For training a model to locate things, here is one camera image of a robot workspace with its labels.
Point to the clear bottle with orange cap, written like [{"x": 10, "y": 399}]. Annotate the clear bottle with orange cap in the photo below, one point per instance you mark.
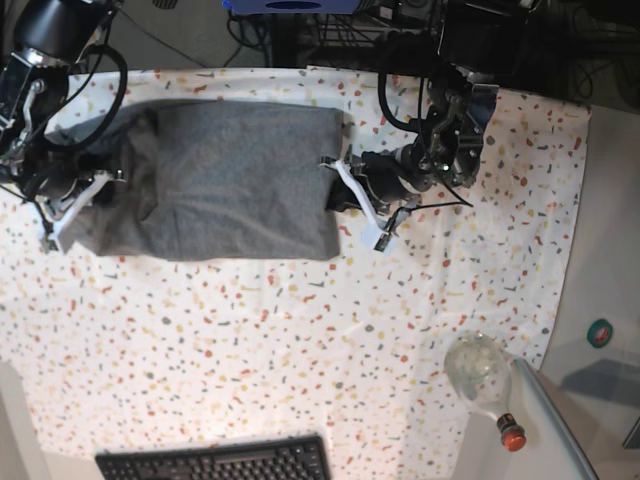
[{"x": 481, "y": 376}]

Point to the terrazzo patterned tablecloth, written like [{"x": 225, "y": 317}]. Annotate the terrazzo patterned tablecloth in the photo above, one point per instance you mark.
[{"x": 139, "y": 354}]

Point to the grey t-shirt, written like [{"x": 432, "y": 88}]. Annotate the grey t-shirt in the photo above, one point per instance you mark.
[{"x": 210, "y": 180}]

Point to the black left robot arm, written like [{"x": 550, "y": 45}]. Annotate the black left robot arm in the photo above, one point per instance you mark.
[{"x": 476, "y": 37}]

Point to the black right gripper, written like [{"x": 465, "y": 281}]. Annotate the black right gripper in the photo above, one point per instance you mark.
[{"x": 58, "y": 177}]

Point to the green tape roll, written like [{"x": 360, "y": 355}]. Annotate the green tape roll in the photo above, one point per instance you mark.
[{"x": 600, "y": 333}]

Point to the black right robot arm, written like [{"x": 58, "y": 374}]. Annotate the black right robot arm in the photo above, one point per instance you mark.
[{"x": 51, "y": 38}]

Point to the black computer keyboard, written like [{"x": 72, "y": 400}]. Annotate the black computer keyboard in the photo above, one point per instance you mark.
[{"x": 297, "y": 458}]

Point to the blue box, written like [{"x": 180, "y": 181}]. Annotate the blue box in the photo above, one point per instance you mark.
[{"x": 249, "y": 7}]

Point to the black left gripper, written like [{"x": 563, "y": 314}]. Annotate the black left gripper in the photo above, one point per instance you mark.
[{"x": 387, "y": 177}]

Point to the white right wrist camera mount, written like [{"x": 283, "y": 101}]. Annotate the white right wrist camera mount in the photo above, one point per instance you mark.
[{"x": 62, "y": 219}]

